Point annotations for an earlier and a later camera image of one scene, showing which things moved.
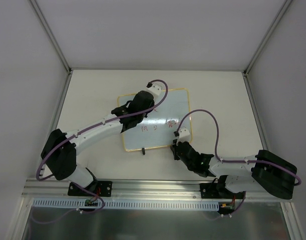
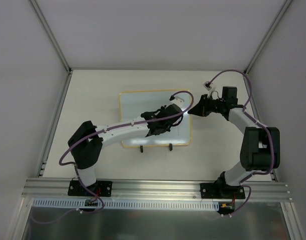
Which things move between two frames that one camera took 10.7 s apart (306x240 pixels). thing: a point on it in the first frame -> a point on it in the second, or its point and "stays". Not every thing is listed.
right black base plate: [219, 190] stays
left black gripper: [147, 95] -> [168, 120]
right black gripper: [178, 147] -> [205, 105]
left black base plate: [101, 188] stays
